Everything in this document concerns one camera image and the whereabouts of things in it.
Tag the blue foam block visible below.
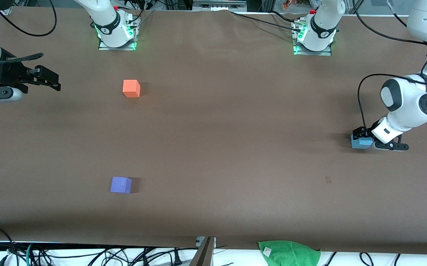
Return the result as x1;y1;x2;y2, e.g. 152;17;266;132
351;135;374;149

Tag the orange foam block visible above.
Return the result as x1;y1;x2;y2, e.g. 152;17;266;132
123;79;141;98

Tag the purple foam block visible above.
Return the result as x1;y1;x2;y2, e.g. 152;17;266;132
110;177;132;194

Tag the green cloth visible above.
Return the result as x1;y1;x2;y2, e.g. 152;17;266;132
258;240;321;266

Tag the brown table cover sheet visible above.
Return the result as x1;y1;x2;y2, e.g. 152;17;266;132
0;7;427;255

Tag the grey metal beam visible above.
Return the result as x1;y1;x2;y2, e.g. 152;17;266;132
189;236;216;266

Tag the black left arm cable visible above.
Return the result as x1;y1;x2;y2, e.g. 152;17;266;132
352;0;427;130

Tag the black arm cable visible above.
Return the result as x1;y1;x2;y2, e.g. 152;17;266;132
352;0;427;130
0;0;58;37

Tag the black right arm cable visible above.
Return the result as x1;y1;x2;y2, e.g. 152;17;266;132
0;0;58;37

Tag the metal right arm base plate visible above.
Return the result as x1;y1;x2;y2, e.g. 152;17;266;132
98;37;137;51

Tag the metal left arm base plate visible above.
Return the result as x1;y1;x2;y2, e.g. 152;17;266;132
293;44;333;57

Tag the black cable on table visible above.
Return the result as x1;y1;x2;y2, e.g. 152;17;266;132
230;11;299;30

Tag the teal cable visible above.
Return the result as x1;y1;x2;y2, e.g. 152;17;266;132
24;243;34;266

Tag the silver metal frame rail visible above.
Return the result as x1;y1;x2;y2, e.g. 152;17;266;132
192;0;248;12

